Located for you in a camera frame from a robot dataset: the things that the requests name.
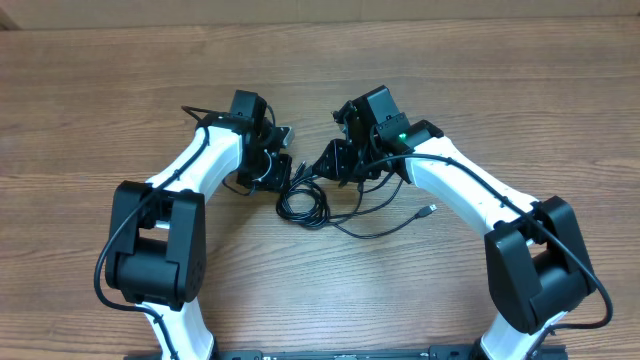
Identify black USB-A cable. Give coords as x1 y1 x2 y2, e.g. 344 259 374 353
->
275 160 438 240

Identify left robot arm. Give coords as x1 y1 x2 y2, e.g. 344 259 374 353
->
94 90 294 359

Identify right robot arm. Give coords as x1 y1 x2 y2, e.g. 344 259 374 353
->
313 86 599 359

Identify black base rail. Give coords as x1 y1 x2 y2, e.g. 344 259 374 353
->
124 343 569 360

